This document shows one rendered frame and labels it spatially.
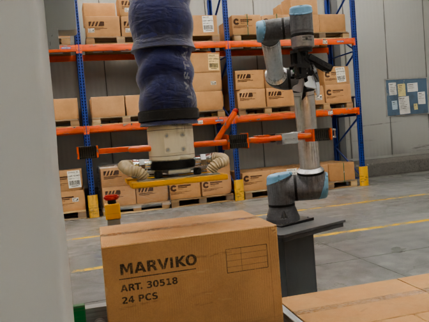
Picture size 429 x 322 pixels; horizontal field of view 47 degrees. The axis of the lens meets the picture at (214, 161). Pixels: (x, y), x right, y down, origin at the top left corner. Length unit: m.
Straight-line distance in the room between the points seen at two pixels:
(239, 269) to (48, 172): 1.12
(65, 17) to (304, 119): 1.94
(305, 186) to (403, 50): 10.35
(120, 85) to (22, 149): 9.61
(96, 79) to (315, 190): 7.96
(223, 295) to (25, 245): 1.10
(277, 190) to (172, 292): 1.23
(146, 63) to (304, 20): 0.65
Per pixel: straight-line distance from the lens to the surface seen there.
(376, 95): 12.34
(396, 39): 12.84
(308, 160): 2.71
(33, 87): 0.70
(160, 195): 8.98
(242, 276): 1.73
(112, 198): 2.28
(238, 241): 1.70
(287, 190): 2.74
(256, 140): 1.88
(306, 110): 2.66
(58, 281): 0.72
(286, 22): 2.13
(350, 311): 2.09
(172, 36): 1.76
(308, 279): 2.88
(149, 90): 1.75
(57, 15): 0.89
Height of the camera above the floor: 1.28
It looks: 3 degrees down
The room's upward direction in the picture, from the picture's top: 4 degrees counter-clockwise
